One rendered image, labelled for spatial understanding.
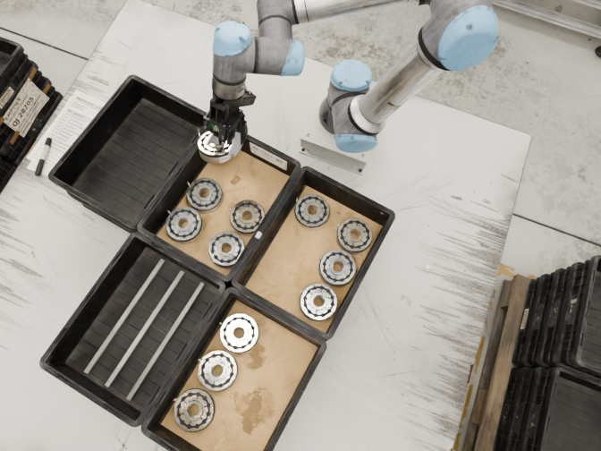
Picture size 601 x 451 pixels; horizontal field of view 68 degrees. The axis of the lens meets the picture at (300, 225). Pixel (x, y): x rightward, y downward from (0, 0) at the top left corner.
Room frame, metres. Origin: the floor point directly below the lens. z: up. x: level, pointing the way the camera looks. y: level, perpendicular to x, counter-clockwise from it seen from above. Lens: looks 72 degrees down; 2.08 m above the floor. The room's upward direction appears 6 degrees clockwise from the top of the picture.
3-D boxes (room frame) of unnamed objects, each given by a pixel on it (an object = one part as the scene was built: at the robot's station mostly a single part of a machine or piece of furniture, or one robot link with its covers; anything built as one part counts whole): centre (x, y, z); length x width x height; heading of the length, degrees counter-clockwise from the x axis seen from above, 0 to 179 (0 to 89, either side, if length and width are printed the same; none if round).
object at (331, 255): (0.28, -0.12, 0.86); 0.10 x 0.10 x 0.01
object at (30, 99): (0.94, 1.21, 0.41); 0.31 x 0.02 x 0.16; 164
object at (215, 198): (0.46, 0.29, 0.86); 0.10 x 0.10 x 0.01
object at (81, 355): (0.07, 0.39, 0.87); 0.40 x 0.30 x 0.11; 156
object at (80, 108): (0.68, 0.79, 0.70); 0.33 x 0.23 x 0.01; 164
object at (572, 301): (0.25, -1.13, 0.37); 0.40 x 0.30 x 0.45; 164
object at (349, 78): (0.80, -0.10, 0.97); 0.13 x 0.12 x 0.14; 10
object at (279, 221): (0.31, -0.05, 0.87); 0.40 x 0.30 x 0.11; 156
